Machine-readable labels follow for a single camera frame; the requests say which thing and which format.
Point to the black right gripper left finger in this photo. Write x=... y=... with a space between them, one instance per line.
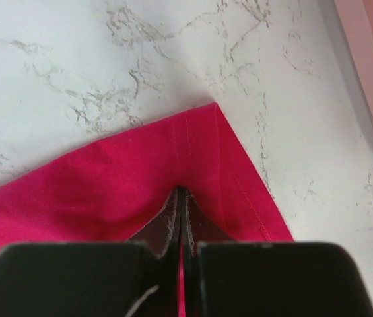
x=137 y=277

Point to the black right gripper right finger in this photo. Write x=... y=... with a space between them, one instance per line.
x=223 y=277

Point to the magenta t shirt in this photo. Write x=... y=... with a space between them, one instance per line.
x=108 y=190

